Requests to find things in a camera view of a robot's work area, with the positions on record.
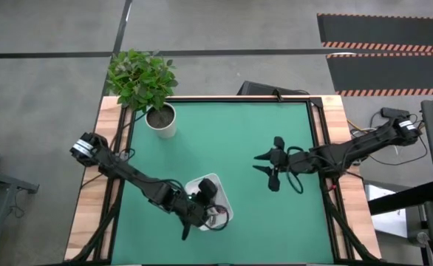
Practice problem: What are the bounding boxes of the black aluminium table frame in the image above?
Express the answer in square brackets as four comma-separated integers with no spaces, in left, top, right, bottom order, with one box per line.
[68,96,383,265]

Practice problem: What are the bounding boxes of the white sheet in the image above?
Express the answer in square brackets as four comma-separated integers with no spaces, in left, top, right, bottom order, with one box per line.
[366,184,410,238]

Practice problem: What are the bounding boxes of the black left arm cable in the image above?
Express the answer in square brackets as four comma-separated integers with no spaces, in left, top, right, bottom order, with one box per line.
[200,204,231,232]

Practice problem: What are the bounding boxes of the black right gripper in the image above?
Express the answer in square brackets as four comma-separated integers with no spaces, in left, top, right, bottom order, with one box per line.
[252,136,314,193]

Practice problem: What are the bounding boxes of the tangled floor cables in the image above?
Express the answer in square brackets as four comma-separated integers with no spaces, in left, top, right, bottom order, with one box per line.
[347,109,429,167]

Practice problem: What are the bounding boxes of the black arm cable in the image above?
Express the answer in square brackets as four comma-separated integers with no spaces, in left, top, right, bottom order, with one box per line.
[200,204,231,232]
[285,146,305,195]

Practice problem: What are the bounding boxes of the white plant pot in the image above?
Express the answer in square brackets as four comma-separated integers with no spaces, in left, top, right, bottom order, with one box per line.
[144,102,177,140]

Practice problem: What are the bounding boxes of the black power adapter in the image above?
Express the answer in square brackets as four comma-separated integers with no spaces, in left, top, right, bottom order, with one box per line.
[381,106,412,120]

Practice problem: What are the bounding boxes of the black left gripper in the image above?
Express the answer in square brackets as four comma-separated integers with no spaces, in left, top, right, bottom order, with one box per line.
[167,177,219,241]

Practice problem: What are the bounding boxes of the green leafy plant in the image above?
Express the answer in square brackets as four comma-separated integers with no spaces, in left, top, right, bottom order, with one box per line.
[106,49,180,113]

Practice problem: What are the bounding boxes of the green table mat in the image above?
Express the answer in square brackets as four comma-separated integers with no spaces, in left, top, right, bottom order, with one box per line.
[111,101,335,265]

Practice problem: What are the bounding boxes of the white plastic tray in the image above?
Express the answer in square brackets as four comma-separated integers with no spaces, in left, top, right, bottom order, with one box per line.
[184,173,235,232]

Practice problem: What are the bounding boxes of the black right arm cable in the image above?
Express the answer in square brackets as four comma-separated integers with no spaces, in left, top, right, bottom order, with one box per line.
[285,146,305,195]

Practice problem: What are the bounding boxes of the black beam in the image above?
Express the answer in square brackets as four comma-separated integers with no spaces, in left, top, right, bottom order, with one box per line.
[367,180,433,216]

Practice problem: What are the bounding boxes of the black floor mat striped edge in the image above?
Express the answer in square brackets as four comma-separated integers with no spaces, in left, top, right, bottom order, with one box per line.
[316,13,433,53]
[326,53,433,98]

